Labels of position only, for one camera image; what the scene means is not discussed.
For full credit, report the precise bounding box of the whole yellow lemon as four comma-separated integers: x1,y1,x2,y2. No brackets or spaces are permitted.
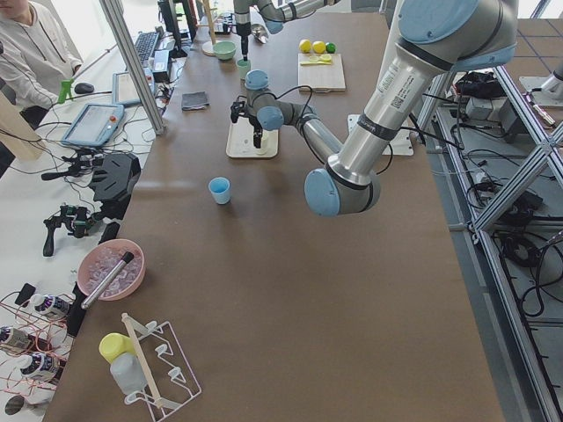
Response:
299,39,311,54
311,40,326,55

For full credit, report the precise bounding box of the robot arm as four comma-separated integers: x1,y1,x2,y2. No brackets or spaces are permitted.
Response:
230,0,518,216
233,0,339,61

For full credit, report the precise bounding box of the seated person white hoodie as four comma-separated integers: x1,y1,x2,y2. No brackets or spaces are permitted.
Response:
1,1,82,127

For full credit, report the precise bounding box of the yellow cup on rack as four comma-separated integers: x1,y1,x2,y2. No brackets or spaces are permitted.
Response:
99,332,135,363

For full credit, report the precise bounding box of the green lime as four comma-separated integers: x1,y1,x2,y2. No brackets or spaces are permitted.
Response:
325,42,336,54

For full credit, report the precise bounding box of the metal muddler rod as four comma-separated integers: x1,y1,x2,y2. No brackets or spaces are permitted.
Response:
81,251,135,309

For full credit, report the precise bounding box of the wooden cutting board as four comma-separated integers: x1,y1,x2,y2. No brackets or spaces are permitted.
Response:
297,54,347,92

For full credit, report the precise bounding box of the light blue cup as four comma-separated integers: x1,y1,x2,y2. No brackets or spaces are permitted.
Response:
208,177,230,205

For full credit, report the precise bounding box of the yellow plastic knife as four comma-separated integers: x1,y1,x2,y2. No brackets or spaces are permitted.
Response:
299,61,333,66

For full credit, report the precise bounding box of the aluminium frame post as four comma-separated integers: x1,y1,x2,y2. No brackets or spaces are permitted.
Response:
99,0,165,135

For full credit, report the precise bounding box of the black monitor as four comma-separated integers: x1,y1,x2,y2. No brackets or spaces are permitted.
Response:
157,0,187,58

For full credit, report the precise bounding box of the grey cup on rack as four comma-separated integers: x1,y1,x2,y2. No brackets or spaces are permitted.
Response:
110,353,148,395

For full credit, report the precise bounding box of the blue teach pendant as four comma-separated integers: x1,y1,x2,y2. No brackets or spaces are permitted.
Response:
112,71,142,107
61,104,125,148

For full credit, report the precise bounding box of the black headset stand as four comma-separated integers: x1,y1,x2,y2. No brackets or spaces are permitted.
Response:
89,153,141,220

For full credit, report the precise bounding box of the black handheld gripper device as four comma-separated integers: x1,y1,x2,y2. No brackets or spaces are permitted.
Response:
40,149,104,181

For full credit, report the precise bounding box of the round wooden stand base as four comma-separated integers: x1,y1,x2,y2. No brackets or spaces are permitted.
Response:
201,40,215,56

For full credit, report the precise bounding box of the metal ice scoop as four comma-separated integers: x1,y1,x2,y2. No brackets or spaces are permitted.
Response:
251,23,269,44

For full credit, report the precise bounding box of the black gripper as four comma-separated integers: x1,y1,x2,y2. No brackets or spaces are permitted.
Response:
236,21,251,62
230,100,263,149

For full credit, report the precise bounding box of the black keyboard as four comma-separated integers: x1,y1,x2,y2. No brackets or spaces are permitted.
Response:
134,32,160,62

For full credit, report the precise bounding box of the cream rabbit tray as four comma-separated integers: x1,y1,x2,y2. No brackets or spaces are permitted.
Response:
225,119,279,159

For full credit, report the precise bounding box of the mint green bowl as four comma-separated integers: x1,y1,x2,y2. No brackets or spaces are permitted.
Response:
213,40,237,61

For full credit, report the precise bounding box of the cream white cup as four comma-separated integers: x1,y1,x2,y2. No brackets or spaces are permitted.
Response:
256,135,269,156

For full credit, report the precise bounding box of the pink bowl with ice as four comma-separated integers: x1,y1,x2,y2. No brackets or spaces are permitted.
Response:
77,239,146,302

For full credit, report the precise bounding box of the white wire cup rack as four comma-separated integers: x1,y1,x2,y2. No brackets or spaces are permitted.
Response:
121,313,202,421

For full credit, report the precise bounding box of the black computer mouse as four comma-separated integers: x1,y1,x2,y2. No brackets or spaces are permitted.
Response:
74,83,95,95

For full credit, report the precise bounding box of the wooden cup tree pole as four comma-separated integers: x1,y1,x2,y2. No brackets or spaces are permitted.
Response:
200,0,216,46

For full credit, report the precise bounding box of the grey folded cloth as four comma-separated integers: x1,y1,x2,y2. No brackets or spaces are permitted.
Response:
181,91,208,111

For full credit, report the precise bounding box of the mint green cup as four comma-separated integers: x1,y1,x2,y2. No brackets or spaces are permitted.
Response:
236,59,252,80

